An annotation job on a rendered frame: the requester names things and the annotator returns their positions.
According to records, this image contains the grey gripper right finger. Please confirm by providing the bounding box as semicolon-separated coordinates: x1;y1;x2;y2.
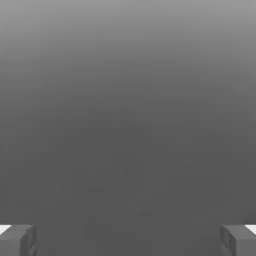
219;224;256;256

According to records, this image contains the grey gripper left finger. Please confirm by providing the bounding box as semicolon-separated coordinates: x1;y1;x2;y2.
0;224;38;256

